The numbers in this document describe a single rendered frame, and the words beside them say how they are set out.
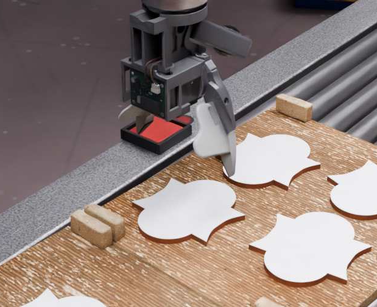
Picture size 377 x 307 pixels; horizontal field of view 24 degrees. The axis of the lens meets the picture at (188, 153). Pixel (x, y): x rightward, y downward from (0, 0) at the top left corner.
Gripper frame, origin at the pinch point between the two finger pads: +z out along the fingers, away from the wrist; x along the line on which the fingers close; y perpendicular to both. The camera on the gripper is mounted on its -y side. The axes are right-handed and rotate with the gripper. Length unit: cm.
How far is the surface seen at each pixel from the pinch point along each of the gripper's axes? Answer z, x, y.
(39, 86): 102, -188, -122
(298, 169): 8.1, 5.1, -16.6
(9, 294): 9.0, -4.3, 24.9
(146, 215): 8.1, -2.7, 4.7
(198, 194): 8.1, -1.0, -3.2
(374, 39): 11, -13, -66
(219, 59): 102, -152, -188
